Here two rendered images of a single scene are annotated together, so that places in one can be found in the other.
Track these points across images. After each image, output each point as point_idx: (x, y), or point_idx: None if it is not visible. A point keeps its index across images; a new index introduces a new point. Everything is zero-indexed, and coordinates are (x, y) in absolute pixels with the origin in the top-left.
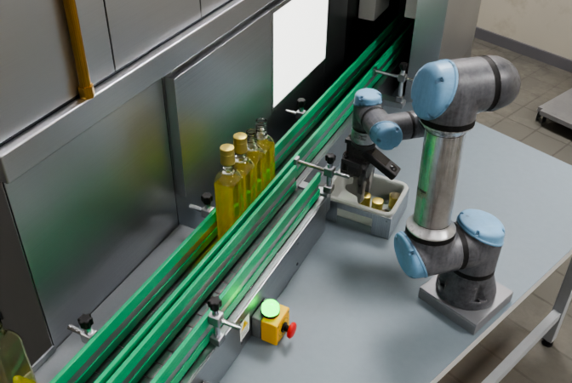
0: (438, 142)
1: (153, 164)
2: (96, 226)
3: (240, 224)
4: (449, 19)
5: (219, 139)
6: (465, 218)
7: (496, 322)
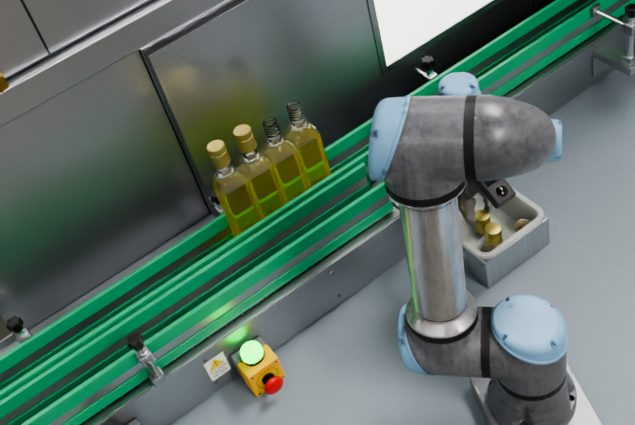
0: (403, 212)
1: (145, 149)
2: (56, 219)
3: (247, 237)
4: None
5: (262, 116)
6: (503, 309)
7: None
